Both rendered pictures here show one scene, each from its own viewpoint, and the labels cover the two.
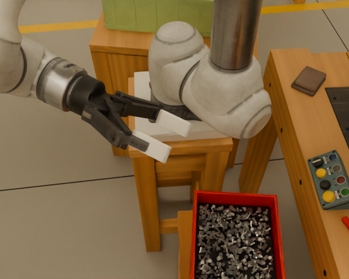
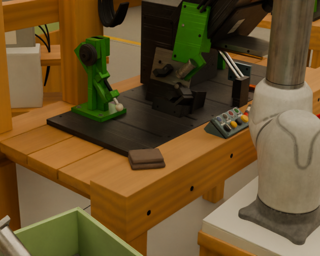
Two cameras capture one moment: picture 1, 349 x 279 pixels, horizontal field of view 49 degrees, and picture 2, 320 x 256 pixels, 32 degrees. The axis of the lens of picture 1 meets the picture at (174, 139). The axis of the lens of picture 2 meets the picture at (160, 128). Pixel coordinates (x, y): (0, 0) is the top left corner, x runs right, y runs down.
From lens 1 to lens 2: 204 cm
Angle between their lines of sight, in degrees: 96
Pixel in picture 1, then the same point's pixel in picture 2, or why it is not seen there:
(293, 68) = (136, 174)
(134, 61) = not seen: outside the picture
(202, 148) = not seen: hidden behind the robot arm
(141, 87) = (315, 247)
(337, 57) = (73, 170)
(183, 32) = (296, 111)
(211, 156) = not seen: hidden behind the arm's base
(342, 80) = (106, 159)
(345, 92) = (127, 147)
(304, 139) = (209, 146)
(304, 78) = (152, 155)
